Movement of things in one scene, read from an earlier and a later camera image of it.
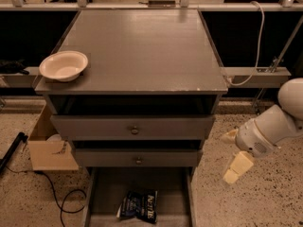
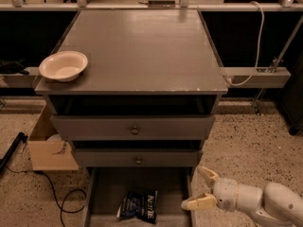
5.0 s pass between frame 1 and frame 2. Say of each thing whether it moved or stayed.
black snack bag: stayed
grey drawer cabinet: stayed
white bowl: stayed
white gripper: moved
